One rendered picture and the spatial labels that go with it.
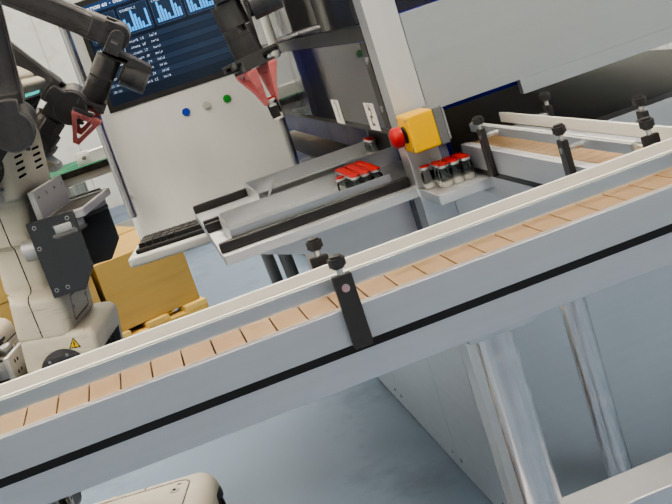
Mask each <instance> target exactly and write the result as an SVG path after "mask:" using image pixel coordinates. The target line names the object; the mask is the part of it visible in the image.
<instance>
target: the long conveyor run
mask: <svg viewBox="0 0 672 504"><path fill-rule="evenodd" d="M638 124H639V128H640V129H642V130H643V131H645V132H646V136H643V137H641V142H642V146H643V148H642V149H639V150H636V151H634V152H631V153H628V154H625V155H623V156H620V157H617V158H614V159H612V160H609V161H606V162H604V163H601V164H598V165H595V166H593V167H590V168H587V169H585V170H582V171H579V172H576V173H574V174H571V175H568V176H565V177H563V178H560V179H557V180H555V181H552V182H549V183H546V184H544V185H541V186H538V187H536V188H533V189H530V190H527V191H525V192H522V193H519V194H516V195H514V196H511V197H508V198H506V199H503V200H500V201H497V202H495V203H492V204H489V205H486V206H484V207H481V208H478V209H476V210H473V211H470V212H467V213H465V214H462V215H459V216H457V217H454V218H451V219H448V220H446V221H443V222H440V223H437V224H435V225H432V226H429V227H427V228H424V229H421V230H418V231H416V232H413V233H410V234H408V235H405V236H402V237H399V238H397V239H394V240H391V241H388V242H386V243H383V244H380V245H378V246H375V247H372V248H369V249H367V250H364V251H361V252H359V253H356V254H353V255H350V256H348V257H344V255H341V253H336V254H333V255H331V256H328V254H327V253H323V254H321V253H320V249H321V248H322V246H323V243H322V240H321V238H318V236H316V237H312V238H309V239H307V242H306V243H305V244H306V247H307V250H308V251H311V252H314V255H315V256H314V257H312V258H310V259H309V261H310V264H311V266H312V270H309V271H307V272H304V273H301V274H299V275H296V276H293V277H290V278H288V279H285V280H282V281H280V282H277V283H274V284H271V285H269V286H266V287H263V288H260V289H258V290H255V291H252V292H250V293H247V294H244V295H241V296H239V297H236V298H233V299H231V300H228V301H225V302H222V303H220V304H217V305H214V306H211V307H209V308H206V309H203V310H201V311H198V312H195V313H192V314H190V315H187V316H184V317H181V318H179V319H176V320H173V321H171V322H168V323H165V324H162V325H160V326H157V327H154V328H152V329H149V330H146V331H143V332H141V333H138V334H135V335H132V336H130V337H127V338H124V339H122V340H119V341H116V342H113V343H111V344H108V345H105V346H103V347H100V348H97V349H94V350H92V351H89V352H86V353H83V354H81V355H78V356H75V357H73V358H70V359H67V360H64V361H62V362H59V363H56V364H54V365H51V366H48V367H45V368H43V369H40V370H37V371H34V372H32V373H29V374H26V375H24V376H21V377H18V378H15V379H13V380H10V381H7V382H4V383H2V384H0V504H50V503H52V502H55V501H57V500H60V499H63V498H65V497H68V496H70V495H73V494H76V493H78V492H81V491H83V490H86V489H88V488H91V487H94V486H96V485H99V484H101V483H104V482H107V481H109V480H112V479H114V478H117V477H119V476H122V475H125V474H127V473H130V472H132V471H135V470H138V469H140V468H143V467H145V466H148V465H151V464H153V463H156V462H158V461H161V460H163V459H166V458H169V457H171V456H174V455H176V454H179V453H182V452H184V451H187V450H189V449H192V448H194V447H197V446H200V445H202V444H205V443H207V442H210V441H213V440H215V439H218V438H220V437H223V436H226V435H228V434H231V433H233V432H236V431H238V430H241V429H244V428H246V427H249V426H251V425H254V424H257V423H259V422H262V421H264V420H267V419H269V418H272V417H275V416H277V415H280V414H282V413H285V412H288V411H290V410H293V409H295V408H298V407H301V406H303V405H306V404H308V403H311V402H313V401H316V400H319V399H321V398H324V397H326V396H329V395H332V394H334V393H337V392H339V391H342V390H344V389H347V388H350V387H352V386H355V385H357V384H360V383H363V382H365V381H368V380H370V379H373V378H376V377H378V376H381V375H383V374H386V373H388V372H391V371H394V370H396V369H399V368H401V367H404V366H407V365H409V364H412V363H414V362H417V361H419V360H422V359H425V358H427V357H430V356H432V355H435V354H438V353H440V352H443V351H445V350H448V349H451V348H453V347H456V346H458V345H461V344H463V343H466V342H469V341H471V340H474V339H476V338H479V337H482V336H484V335H487V334H489V333H492V332H494V331H497V330H500V329H502V328H505V327H507V326H510V325H513V324H515V323H518V322H520V321H523V320H525V319H528V318H531V317H533V316H536V315H538V314H541V313H544V312H546V311H549V310H551V309H554V308H557V307H559V306H562V305H564V304H567V303H569V302H572V301H575V300H577V299H580V298H582V297H585V296H588V295H590V294H593V293H595V292H598V291H600V290H603V289H606V288H608V287H611V286H613V285H616V284H619V283H621V282H624V281H626V280H629V279H632V278H634V277H637V276H639V275H642V274H644V273H647V272H650V271H652V270H655V269H657V268H660V267H663V266H665V265H668V264H670V263H672V138H669V139H666V140H664V141H661V139H660V135H659V133H658V132H654V133H652V130H651V129H652V128H654V127H653V126H655V122H654V118H653V117H651V116H646V117H643V118H640V121H638Z"/></svg>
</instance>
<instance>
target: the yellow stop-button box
mask: <svg viewBox="0 0 672 504"><path fill-rule="evenodd" d="M396 121H397V123H398V126H399V128H400V129H401V130H402V133H404V136H405V150H406V151H409V152H413V153H420V152H423V151H426V150H429V149H432V148H434V147H437V146H440V145H441V144H446V143H449V142H450V141H451V140H450V136H449V133H448V130H447V126H446V123H445V120H444V116H443V113H442V109H441V106H439V105H426V106H423V107H421V108H417V109H415V110H412V111H409V112H406V113H403V114H400V115H398V116H396Z"/></svg>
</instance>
